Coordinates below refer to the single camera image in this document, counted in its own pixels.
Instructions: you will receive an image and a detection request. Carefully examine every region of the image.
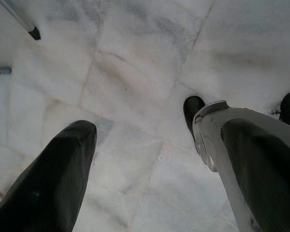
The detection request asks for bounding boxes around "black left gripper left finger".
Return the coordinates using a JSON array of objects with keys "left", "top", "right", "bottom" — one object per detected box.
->
[{"left": 0, "top": 120, "right": 98, "bottom": 232}]

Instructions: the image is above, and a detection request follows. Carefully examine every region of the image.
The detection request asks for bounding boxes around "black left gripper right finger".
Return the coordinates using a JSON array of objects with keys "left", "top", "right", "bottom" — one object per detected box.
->
[{"left": 219, "top": 118, "right": 290, "bottom": 232}]

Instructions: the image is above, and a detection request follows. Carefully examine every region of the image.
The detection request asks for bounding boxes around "silver metal clothes rack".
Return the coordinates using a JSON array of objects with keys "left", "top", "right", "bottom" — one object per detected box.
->
[{"left": 0, "top": 0, "right": 42, "bottom": 41}]

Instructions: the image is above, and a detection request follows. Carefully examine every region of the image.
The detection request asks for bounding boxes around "black robot left foot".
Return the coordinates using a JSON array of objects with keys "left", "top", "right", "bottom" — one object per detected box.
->
[{"left": 183, "top": 96, "right": 206, "bottom": 136}]

